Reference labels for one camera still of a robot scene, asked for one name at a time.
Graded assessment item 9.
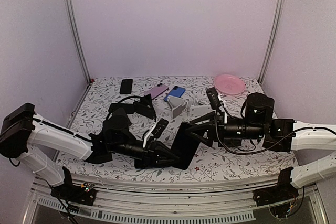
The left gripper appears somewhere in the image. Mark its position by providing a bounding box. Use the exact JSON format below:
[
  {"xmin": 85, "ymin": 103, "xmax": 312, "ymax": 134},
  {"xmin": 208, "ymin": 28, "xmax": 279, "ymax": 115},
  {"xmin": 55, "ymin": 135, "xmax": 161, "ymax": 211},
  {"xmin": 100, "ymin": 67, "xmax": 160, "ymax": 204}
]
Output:
[{"xmin": 110, "ymin": 138, "xmax": 180, "ymax": 170}]

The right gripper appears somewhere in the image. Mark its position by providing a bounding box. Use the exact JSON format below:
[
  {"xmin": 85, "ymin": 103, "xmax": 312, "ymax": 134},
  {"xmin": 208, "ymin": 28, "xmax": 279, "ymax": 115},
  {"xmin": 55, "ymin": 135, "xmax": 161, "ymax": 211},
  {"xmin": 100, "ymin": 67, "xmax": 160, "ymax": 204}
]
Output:
[{"xmin": 186, "ymin": 111, "xmax": 265, "ymax": 147}]

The white grey folding stand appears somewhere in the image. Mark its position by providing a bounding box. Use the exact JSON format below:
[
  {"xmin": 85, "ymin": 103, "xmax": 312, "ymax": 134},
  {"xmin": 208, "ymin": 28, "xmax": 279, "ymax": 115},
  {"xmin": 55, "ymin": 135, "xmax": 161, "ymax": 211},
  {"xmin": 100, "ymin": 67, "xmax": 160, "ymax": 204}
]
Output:
[{"xmin": 167, "ymin": 95, "xmax": 188, "ymax": 119}]

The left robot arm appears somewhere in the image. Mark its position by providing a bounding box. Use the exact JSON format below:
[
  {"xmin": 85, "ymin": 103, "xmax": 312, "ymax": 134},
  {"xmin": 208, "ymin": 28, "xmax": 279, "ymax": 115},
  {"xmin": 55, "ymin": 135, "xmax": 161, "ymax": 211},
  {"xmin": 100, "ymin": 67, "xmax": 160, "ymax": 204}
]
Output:
[{"xmin": 1, "ymin": 103, "xmax": 180, "ymax": 200}]

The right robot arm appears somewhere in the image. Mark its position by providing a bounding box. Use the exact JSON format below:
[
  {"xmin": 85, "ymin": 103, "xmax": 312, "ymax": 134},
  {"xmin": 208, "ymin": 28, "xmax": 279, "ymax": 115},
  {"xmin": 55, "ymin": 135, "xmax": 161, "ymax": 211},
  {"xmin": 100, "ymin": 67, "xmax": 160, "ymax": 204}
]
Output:
[{"xmin": 184, "ymin": 88, "xmax": 335, "ymax": 156}]

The black phone blue edge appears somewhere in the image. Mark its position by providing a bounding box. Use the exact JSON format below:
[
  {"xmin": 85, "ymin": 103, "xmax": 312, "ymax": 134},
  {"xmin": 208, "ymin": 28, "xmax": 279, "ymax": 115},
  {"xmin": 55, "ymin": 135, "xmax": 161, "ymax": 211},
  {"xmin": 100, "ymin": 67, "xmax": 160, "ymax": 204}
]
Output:
[{"xmin": 134, "ymin": 155, "xmax": 174, "ymax": 170}]

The white flat folding stand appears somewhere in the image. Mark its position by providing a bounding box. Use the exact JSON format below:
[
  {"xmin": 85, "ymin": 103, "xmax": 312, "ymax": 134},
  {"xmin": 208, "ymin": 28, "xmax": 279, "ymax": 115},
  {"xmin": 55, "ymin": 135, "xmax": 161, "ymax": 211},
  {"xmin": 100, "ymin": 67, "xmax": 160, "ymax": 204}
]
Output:
[{"xmin": 187, "ymin": 97, "xmax": 212, "ymax": 117}]

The blue phone face down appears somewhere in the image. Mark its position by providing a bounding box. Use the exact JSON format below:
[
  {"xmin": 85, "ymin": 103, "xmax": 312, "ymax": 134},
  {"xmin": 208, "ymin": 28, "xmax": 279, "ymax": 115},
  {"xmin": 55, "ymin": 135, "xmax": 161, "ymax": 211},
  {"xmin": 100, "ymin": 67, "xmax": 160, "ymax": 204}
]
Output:
[{"xmin": 163, "ymin": 86, "xmax": 185, "ymax": 102}]

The black folding phone stand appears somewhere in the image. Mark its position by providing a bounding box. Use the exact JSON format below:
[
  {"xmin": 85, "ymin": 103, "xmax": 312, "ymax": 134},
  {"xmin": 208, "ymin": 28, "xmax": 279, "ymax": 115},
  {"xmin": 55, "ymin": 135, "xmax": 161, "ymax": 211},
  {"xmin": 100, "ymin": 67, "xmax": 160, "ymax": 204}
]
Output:
[{"xmin": 133, "ymin": 94, "xmax": 156, "ymax": 120}]

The pink phone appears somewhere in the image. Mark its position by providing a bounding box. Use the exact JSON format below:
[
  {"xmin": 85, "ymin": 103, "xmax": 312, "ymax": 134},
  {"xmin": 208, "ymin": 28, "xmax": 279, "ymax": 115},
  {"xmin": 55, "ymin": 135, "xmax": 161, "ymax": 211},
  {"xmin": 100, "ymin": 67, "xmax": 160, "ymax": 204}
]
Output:
[{"xmin": 144, "ymin": 83, "xmax": 169, "ymax": 100}]

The dark grey phone stand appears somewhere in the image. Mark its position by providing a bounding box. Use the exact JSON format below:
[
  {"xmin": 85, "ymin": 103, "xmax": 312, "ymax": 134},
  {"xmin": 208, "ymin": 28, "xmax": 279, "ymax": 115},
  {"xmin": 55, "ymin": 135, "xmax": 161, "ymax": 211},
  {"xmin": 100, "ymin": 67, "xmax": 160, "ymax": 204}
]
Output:
[{"xmin": 102, "ymin": 108, "xmax": 131, "ymax": 132}]

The small black phone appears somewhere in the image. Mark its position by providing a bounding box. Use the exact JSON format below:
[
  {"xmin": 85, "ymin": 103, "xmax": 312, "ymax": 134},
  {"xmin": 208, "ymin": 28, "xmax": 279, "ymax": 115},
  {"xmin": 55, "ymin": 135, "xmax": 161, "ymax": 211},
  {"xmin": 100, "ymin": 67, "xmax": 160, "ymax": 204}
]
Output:
[{"xmin": 119, "ymin": 79, "xmax": 133, "ymax": 94}]

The pink plastic plate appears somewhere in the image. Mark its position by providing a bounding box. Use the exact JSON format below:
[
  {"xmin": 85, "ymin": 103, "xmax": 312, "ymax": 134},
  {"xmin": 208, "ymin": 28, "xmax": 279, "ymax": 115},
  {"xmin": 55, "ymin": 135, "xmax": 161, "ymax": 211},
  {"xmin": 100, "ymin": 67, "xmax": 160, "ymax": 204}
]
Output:
[{"xmin": 214, "ymin": 74, "xmax": 246, "ymax": 96}]

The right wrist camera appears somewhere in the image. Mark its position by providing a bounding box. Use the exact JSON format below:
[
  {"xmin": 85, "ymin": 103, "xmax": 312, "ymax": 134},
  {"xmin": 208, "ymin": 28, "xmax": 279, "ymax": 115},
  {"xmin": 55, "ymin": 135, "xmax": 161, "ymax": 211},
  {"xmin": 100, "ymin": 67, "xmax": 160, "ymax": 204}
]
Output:
[{"xmin": 206, "ymin": 87, "xmax": 225, "ymax": 110}]

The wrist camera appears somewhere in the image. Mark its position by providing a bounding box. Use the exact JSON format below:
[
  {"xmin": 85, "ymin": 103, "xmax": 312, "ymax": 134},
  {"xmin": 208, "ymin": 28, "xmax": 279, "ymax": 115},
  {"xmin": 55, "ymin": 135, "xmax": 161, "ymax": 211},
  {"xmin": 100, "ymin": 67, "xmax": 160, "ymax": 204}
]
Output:
[
  {"xmin": 206, "ymin": 87, "xmax": 225, "ymax": 110},
  {"xmin": 142, "ymin": 119, "xmax": 169, "ymax": 148}
]

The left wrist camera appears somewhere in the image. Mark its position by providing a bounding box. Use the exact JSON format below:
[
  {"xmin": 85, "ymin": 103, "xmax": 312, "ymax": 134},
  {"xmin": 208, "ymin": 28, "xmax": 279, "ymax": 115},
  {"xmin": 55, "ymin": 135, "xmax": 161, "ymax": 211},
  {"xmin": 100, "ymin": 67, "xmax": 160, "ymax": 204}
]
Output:
[{"xmin": 142, "ymin": 119, "xmax": 169, "ymax": 148}]

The front aluminium rail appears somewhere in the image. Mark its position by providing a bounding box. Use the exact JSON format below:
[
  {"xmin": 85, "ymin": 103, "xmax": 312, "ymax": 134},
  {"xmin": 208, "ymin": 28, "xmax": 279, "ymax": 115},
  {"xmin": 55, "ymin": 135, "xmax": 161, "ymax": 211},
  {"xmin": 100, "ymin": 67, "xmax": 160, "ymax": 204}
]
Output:
[{"xmin": 23, "ymin": 176, "xmax": 329, "ymax": 224}]

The left black cable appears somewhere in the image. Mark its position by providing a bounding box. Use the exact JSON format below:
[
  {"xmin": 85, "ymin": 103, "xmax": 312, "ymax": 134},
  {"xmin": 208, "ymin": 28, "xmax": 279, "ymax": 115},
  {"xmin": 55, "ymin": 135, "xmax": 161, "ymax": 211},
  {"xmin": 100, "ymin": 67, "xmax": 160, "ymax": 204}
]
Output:
[{"xmin": 104, "ymin": 95, "xmax": 158, "ymax": 127}]

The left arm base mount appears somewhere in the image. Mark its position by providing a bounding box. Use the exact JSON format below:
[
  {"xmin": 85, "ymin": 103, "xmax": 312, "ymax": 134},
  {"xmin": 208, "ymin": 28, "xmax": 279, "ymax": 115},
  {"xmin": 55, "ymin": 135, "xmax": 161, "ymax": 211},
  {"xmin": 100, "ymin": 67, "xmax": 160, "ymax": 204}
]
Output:
[{"xmin": 50, "ymin": 167, "xmax": 97, "ymax": 206}]

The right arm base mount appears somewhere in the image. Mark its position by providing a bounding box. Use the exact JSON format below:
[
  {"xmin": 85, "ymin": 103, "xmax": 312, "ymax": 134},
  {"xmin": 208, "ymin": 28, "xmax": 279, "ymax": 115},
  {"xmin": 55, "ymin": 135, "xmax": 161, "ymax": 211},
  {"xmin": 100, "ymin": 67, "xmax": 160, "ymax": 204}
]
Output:
[{"xmin": 253, "ymin": 167, "xmax": 299, "ymax": 206}]

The right aluminium frame post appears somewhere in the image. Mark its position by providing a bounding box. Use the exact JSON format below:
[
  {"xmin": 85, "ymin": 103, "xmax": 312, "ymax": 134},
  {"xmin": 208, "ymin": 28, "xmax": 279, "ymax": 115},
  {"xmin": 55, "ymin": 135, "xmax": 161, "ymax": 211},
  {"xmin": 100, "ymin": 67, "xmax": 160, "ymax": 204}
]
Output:
[{"xmin": 258, "ymin": 0, "xmax": 285, "ymax": 86}]

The aluminium frame post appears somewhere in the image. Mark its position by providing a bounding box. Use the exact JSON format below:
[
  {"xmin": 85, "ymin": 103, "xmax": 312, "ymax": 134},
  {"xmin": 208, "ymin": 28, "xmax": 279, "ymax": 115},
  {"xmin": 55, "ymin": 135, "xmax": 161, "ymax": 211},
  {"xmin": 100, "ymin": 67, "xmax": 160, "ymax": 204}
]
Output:
[
  {"xmin": 64, "ymin": 0, "xmax": 91, "ymax": 85},
  {"xmin": 258, "ymin": 0, "xmax": 285, "ymax": 86}
]

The left aluminium frame post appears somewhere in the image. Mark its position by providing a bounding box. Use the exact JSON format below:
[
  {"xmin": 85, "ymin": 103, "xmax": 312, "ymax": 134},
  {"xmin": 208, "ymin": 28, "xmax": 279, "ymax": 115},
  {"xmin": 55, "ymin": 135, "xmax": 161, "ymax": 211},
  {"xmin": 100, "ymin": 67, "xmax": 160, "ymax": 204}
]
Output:
[{"xmin": 64, "ymin": 0, "xmax": 91, "ymax": 85}]

